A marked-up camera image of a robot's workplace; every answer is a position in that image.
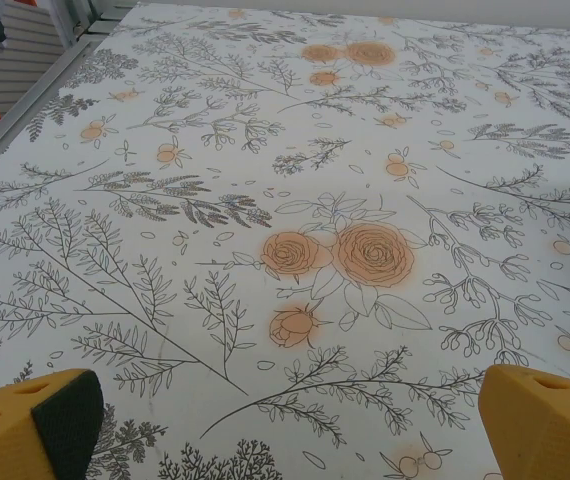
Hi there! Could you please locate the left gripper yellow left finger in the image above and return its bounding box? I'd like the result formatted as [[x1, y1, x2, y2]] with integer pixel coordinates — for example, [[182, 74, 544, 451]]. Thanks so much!
[[0, 368, 105, 480]]

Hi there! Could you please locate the aluminium side rail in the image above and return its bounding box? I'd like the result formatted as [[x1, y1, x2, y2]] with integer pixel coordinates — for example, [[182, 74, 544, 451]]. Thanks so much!
[[0, 0, 134, 194]]

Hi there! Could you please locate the floral tablecloth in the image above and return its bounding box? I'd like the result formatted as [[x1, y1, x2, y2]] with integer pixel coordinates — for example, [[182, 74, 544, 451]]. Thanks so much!
[[0, 0, 570, 480]]

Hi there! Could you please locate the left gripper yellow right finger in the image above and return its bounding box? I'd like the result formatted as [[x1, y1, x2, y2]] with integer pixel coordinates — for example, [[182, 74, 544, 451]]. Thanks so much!
[[478, 363, 570, 480]]

